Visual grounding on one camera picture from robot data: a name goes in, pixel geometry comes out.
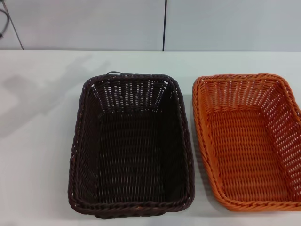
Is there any dark brown wicker basket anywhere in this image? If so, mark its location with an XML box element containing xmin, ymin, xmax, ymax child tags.
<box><xmin>67</xmin><ymin>71</ymin><xmax>196</xmax><ymax>218</ymax></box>

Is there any orange wicker basket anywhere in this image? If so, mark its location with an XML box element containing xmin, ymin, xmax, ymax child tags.
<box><xmin>192</xmin><ymin>73</ymin><xmax>301</xmax><ymax>211</ymax></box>

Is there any black wall cable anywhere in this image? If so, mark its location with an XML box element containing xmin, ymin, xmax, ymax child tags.
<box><xmin>0</xmin><ymin>0</ymin><xmax>10</xmax><ymax>40</ymax></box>

